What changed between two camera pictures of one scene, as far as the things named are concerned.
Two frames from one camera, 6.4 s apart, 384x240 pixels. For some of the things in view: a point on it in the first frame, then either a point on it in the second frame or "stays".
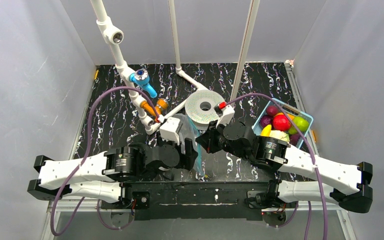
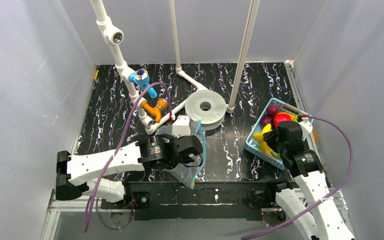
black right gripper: (207, 139) → (276, 144)
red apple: (281, 123) stays
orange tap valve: (161, 104) stays
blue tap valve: (141, 78) stays
